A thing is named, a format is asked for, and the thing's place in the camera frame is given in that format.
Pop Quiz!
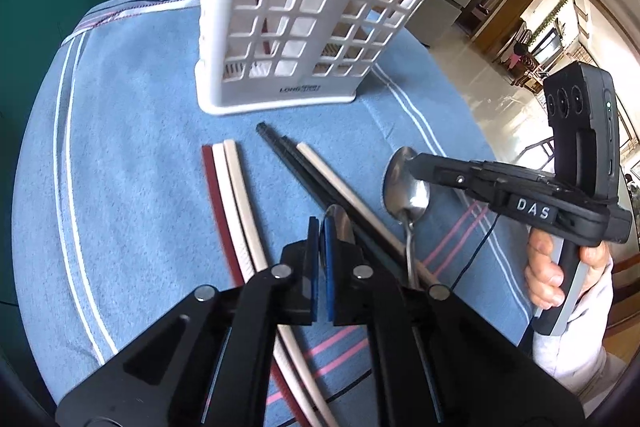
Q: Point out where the wooden dining chair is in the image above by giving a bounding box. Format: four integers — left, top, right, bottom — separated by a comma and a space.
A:
492, 19, 548, 95

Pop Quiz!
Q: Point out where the white chopstick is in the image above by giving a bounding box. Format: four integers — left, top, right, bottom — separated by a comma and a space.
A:
223, 139, 342, 427
212, 143, 331, 427
296, 142, 444, 291

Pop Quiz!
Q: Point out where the white plastic utensil basket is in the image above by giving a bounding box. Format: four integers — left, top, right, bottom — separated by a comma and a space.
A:
194, 0, 459, 118

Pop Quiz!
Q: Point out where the person's right hand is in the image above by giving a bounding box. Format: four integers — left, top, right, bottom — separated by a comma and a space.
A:
525, 227, 615, 310

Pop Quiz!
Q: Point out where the person's right forearm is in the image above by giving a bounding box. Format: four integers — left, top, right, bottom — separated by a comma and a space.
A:
529, 257, 623, 400

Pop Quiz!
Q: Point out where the black chopstick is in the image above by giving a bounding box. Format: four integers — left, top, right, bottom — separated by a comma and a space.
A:
255, 122, 401, 283
281, 135, 408, 280

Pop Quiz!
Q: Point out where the green leaf garland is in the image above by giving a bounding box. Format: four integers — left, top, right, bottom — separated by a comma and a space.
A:
529, 0, 572, 48

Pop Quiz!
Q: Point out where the dark red chopstick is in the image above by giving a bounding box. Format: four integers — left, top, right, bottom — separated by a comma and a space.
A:
201, 145, 313, 427

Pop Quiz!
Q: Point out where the blue striped cloth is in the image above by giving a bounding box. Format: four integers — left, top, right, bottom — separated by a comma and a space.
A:
10, 0, 534, 427

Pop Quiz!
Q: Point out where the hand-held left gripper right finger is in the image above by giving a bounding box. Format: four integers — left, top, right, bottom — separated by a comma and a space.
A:
321, 217, 586, 427

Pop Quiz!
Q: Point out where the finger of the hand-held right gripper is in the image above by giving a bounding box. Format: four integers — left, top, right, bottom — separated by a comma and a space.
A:
410, 152, 494, 208

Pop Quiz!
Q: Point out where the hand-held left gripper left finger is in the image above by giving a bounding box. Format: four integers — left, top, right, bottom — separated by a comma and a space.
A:
55, 216, 321, 427

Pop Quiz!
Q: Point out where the metal spoon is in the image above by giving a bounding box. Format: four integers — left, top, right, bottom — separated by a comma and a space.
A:
382, 146, 432, 290
326, 205, 356, 249

